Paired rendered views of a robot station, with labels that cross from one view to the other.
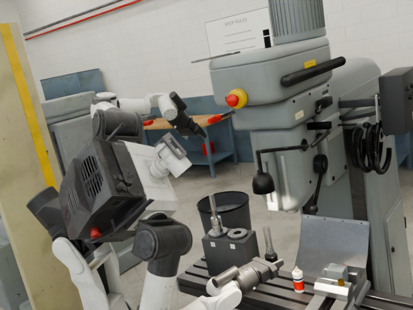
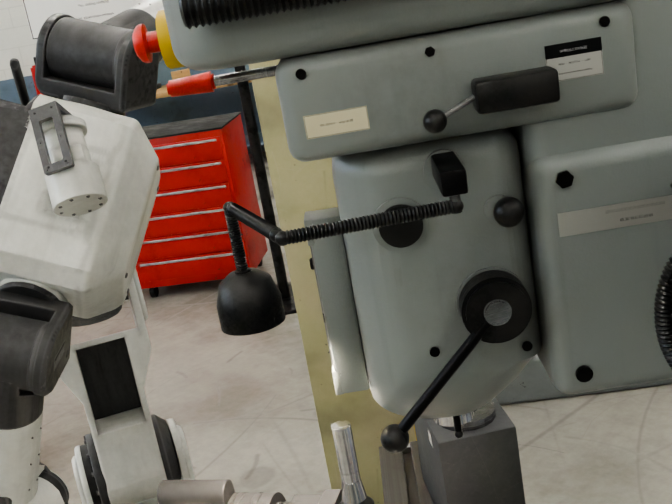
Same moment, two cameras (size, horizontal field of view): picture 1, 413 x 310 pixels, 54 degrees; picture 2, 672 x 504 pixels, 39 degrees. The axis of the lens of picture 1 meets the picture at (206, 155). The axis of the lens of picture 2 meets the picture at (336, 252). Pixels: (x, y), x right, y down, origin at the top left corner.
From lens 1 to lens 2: 1.24 m
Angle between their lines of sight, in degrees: 50
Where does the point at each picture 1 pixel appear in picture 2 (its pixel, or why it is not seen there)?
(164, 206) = (40, 273)
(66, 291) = not seen: hidden behind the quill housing
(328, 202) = not seen: outside the picture
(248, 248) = (460, 463)
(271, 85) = (175, 14)
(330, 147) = (580, 260)
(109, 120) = (55, 44)
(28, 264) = (306, 292)
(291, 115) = (288, 119)
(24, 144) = not seen: hidden behind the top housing
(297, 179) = (374, 329)
